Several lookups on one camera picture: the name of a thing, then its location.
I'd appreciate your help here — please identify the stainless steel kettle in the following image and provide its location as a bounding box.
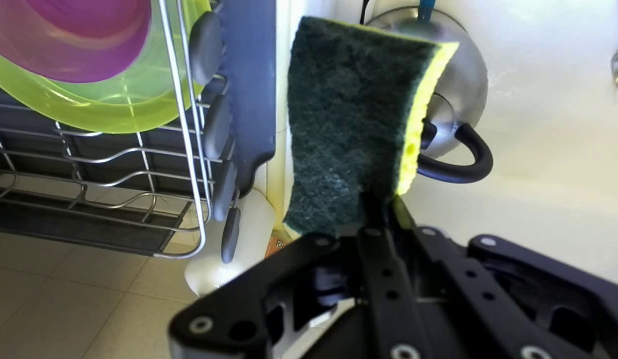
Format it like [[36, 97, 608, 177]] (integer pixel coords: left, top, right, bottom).
[[365, 3, 494, 185]]

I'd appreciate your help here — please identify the green and yellow sponge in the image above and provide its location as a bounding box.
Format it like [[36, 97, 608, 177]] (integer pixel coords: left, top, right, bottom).
[[283, 15, 460, 240]]

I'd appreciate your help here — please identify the white pump soap bottle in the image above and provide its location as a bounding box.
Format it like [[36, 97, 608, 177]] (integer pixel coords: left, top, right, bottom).
[[183, 187, 285, 296]]

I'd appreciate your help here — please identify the wire dish rack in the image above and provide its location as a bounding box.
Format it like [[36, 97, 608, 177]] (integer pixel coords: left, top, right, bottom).
[[0, 0, 279, 264]]

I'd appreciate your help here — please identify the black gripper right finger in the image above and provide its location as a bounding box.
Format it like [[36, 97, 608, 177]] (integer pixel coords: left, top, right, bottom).
[[391, 197, 618, 359]]

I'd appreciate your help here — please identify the purple plastic bowl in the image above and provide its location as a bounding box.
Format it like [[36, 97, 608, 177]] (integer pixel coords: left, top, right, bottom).
[[0, 0, 153, 85]]

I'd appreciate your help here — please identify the white kitchen sink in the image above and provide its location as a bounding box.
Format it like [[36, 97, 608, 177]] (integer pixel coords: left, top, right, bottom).
[[275, 0, 618, 288]]

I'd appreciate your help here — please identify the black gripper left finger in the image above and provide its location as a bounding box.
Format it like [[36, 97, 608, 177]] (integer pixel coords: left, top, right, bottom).
[[167, 197, 436, 359]]

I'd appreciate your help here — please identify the green plastic bowl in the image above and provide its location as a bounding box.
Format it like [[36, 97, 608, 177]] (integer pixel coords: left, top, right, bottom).
[[0, 0, 215, 135]]

